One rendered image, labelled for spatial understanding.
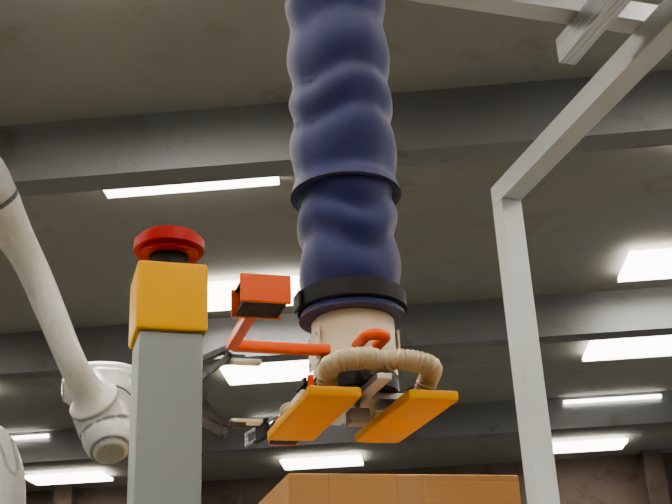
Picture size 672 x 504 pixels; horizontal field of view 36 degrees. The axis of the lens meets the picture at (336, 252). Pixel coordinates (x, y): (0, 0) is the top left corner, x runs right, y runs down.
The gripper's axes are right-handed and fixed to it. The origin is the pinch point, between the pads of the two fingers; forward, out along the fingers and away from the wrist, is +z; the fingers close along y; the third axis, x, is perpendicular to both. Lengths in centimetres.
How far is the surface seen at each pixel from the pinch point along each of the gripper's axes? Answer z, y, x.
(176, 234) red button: -36, 22, 124
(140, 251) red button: -39, 22, 121
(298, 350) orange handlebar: 1.2, 1.0, 32.2
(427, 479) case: 16, 31, 56
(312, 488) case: -3, 32, 56
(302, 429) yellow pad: 4.9, 13.2, 19.8
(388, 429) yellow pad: 22.5, 13.2, 21.7
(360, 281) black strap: 12.6, -11.9, 38.1
